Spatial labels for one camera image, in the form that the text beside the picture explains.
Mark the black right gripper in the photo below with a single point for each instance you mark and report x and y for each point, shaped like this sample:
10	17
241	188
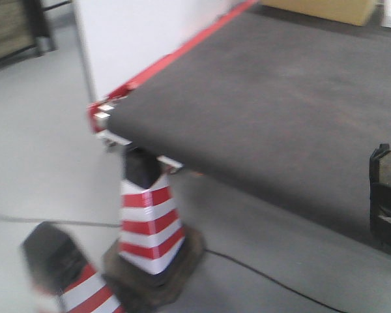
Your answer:
380	212

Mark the brake pad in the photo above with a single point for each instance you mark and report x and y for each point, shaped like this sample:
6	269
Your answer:
380	165

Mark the dark grey conveyor belt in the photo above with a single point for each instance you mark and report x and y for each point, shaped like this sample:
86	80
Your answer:
286	108

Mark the cardboard box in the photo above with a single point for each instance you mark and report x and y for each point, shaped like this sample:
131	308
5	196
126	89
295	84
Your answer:
353	12

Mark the red white traffic cone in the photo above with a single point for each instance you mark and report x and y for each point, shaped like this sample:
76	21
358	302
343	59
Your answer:
155	253

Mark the red conveyor side rail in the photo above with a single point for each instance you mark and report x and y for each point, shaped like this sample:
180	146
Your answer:
97	112

